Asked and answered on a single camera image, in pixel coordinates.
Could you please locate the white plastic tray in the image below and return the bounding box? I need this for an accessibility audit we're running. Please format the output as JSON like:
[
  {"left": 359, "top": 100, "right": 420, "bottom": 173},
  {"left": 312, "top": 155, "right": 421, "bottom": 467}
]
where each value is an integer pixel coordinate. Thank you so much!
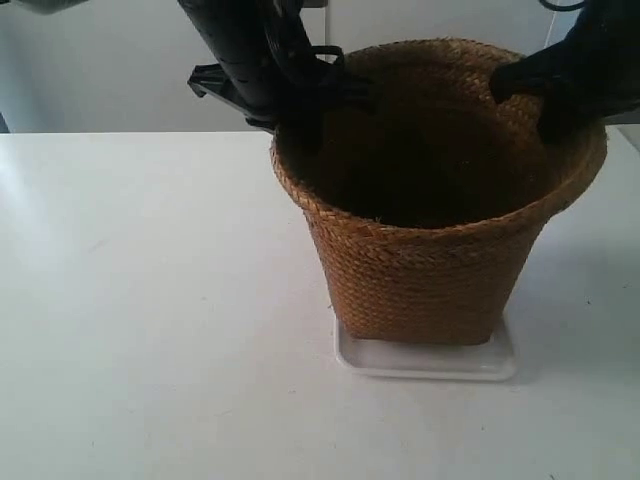
[{"left": 333, "top": 320, "right": 517, "bottom": 382}]

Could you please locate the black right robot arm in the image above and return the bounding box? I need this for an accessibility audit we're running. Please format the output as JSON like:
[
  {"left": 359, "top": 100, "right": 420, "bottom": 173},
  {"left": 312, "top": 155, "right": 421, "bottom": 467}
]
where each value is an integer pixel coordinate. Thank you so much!
[{"left": 489, "top": 0, "right": 639, "bottom": 144}]

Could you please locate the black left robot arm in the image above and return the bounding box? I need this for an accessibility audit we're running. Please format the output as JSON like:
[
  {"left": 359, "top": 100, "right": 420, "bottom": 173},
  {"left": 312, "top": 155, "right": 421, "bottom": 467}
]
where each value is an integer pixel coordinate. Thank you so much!
[{"left": 180, "top": 0, "right": 373, "bottom": 150}]

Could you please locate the brown woven wicker basket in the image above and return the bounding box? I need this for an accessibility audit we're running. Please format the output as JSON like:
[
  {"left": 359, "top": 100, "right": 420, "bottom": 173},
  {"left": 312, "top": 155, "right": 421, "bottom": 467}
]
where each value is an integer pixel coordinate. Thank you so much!
[{"left": 271, "top": 38, "right": 607, "bottom": 345}]

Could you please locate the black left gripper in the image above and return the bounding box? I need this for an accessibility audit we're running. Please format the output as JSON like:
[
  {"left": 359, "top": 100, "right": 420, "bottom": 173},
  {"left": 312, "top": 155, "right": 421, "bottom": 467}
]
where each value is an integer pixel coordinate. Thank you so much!
[{"left": 188, "top": 43, "right": 372, "bottom": 153}]

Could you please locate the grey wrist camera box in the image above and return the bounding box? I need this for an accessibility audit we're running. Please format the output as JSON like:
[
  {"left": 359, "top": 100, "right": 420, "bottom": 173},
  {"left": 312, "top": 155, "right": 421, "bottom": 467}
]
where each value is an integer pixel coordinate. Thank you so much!
[{"left": 11, "top": 0, "right": 84, "bottom": 15}]

